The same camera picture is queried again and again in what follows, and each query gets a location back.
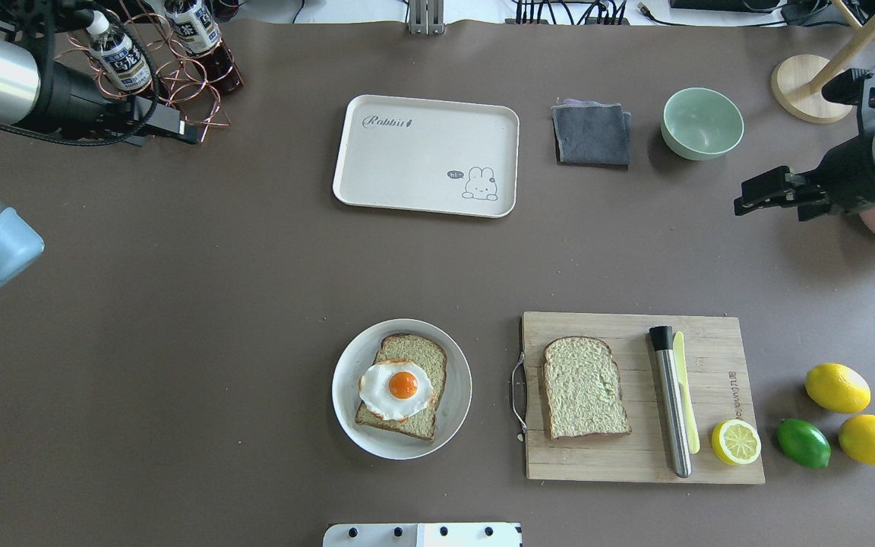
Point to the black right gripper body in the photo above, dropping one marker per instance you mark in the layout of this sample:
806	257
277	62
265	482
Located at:
851	172

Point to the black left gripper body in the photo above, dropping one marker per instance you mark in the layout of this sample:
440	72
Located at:
73	90

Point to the bread slice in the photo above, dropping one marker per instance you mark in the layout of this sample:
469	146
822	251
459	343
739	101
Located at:
429	356
583	389

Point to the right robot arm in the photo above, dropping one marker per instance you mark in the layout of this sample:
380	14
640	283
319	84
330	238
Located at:
844	182

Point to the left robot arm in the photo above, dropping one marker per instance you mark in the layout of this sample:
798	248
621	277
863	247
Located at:
44	100

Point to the cream rabbit tray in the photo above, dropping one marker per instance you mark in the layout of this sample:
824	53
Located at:
428	155

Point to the tea bottle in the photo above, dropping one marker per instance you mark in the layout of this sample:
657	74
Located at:
195	27
118	55

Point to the wooden cup stand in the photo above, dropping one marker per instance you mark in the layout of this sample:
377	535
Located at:
797	82

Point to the mint green bowl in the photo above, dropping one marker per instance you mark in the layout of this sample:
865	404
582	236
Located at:
701	124

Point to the yellow lemon upper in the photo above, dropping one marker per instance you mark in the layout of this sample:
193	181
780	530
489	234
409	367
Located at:
838	388

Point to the yellow lemon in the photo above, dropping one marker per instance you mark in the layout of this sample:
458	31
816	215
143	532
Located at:
838	388
857	438

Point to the steel muddler black tip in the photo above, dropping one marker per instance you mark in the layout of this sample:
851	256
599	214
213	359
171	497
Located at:
662	344

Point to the grey folded cloth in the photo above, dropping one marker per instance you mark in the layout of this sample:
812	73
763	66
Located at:
588	133

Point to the green lime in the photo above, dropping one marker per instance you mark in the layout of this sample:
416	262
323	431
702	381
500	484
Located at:
804	443

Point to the yellow lemon lower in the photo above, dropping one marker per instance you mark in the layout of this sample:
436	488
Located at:
857	438

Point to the half lemon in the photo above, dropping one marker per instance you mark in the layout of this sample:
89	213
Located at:
736	442

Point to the bamboo cutting board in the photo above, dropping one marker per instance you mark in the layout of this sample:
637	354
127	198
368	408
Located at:
719	387

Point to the fried egg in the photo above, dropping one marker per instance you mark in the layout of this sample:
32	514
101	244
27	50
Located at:
395	389

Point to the white round plate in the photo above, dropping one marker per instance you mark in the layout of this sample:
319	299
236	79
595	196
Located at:
449	412

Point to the copper wire bottle rack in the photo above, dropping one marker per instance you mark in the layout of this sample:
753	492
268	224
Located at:
190	85

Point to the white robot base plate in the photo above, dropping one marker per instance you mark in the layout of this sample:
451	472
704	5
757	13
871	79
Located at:
424	534

